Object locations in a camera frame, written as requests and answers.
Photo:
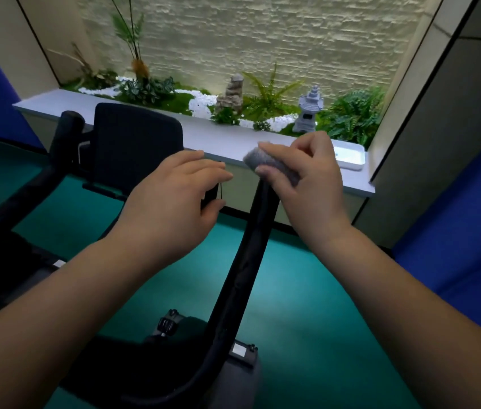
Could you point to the grey cleaning cloth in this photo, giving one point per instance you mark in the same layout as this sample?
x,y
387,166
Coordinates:
x,y
252,159

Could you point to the white rectangular tray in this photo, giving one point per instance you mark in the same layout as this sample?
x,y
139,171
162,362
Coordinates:
x,y
348,156

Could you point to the green fern plant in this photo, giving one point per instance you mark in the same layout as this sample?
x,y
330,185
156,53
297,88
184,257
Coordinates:
x,y
269,97

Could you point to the person's right thumb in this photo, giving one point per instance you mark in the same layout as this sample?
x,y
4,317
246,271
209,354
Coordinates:
x,y
271,176

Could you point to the bed of white pebbles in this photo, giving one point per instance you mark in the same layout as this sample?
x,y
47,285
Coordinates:
x,y
202,104

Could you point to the person's right hand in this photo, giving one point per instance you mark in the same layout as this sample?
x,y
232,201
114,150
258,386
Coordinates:
x,y
317,195

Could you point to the grey planter ledge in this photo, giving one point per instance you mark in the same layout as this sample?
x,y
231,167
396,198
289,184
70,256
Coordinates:
x,y
215,138

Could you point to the person's left thumb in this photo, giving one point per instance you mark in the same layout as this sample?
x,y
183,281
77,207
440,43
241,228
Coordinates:
x,y
214,207

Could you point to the small green leafy plant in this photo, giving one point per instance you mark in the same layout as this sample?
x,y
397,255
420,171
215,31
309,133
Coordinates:
x,y
226,117

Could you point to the tall thin-stemmed palm plant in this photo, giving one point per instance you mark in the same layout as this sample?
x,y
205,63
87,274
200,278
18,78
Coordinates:
x,y
131,38

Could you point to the person's left middle finger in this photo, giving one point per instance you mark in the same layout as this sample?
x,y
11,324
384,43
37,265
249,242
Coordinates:
x,y
206,166

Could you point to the person's left forearm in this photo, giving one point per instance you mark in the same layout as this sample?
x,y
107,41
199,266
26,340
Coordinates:
x,y
53,319

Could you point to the bushy dark green fern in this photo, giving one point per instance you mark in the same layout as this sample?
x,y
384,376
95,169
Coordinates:
x,y
353,117

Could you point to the black foam handrail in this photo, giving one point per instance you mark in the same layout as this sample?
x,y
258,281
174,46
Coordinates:
x,y
240,268
31,187

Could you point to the grey stone lantern ornament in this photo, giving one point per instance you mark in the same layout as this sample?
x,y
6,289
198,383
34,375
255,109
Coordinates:
x,y
308,109

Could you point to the person's left hand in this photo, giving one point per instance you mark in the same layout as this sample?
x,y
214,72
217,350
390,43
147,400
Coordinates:
x,y
159,212

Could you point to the black treadmill console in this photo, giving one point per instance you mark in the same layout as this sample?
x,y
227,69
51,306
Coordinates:
x,y
136,144

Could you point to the grey rockery stone ornament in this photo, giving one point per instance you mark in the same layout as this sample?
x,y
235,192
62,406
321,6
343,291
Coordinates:
x,y
231,97

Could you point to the variegated leafy plant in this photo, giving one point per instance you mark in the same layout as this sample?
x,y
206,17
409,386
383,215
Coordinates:
x,y
146,90

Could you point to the person's right forearm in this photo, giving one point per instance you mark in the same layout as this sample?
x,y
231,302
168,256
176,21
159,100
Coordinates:
x,y
415,319

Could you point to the dry bare branch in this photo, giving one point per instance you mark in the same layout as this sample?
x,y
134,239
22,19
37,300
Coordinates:
x,y
79,63

